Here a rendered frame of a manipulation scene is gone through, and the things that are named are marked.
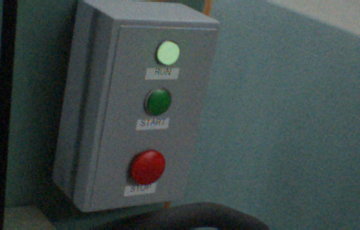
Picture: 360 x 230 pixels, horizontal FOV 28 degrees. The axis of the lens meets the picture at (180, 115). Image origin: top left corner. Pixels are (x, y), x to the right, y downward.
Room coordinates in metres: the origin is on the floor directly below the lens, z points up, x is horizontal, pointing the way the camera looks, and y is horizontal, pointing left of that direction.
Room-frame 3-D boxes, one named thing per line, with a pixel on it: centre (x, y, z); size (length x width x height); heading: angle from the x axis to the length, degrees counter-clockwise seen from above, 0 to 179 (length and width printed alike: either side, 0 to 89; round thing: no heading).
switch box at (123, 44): (0.56, 0.04, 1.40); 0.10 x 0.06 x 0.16; 128
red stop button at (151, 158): (0.53, 0.02, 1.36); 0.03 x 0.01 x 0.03; 128
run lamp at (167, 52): (0.53, 0.02, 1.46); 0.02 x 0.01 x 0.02; 128
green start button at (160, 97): (0.53, 0.02, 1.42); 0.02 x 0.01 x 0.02; 128
